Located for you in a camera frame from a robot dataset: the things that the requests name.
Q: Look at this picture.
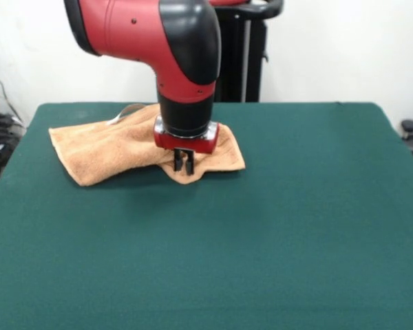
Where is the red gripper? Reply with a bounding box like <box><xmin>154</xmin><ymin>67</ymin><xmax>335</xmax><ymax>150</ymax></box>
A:
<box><xmin>153</xmin><ymin>115</ymin><xmax>220</xmax><ymax>176</ymax></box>

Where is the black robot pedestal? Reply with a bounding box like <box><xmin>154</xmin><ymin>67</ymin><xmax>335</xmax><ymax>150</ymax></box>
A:
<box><xmin>209</xmin><ymin>0</ymin><xmax>285</xmax><ymax>103</ymax></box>

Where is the black cable bundle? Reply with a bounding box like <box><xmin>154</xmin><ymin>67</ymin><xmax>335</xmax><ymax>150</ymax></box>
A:
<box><xmin>0</xmin><ymin>112</ymin><xmax>27</xmax><ymax>152</ymax></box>

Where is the grey cable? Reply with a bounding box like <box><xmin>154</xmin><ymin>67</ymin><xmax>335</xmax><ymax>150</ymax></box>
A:
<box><xmin>0</xmin><ymin>63</ymin><xmax>23</xmax><ymax>123</ymax></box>

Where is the dark green table cloth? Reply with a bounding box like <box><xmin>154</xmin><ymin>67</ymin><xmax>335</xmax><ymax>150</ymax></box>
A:
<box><xmin>0</xmin><ymin>102</ymin><xmax>413</xmax><ymax>330</ymax></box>

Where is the tan terry towel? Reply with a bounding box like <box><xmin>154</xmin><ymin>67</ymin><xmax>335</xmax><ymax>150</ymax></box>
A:
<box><xmin>47</xmin><ymin>102</ymin><xmax>246</xmax><ymax>188</ymax></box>

